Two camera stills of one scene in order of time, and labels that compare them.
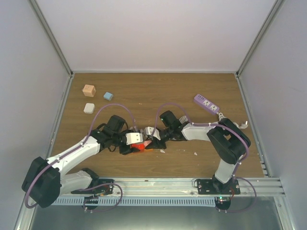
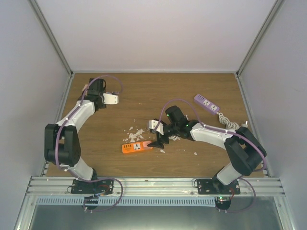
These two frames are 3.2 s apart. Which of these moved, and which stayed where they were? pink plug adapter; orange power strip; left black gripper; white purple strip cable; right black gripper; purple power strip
Moved: left black gripper; orange power strip
Stayed: pink plug adapter; white purple strip cable; right black gripper; purple power strip
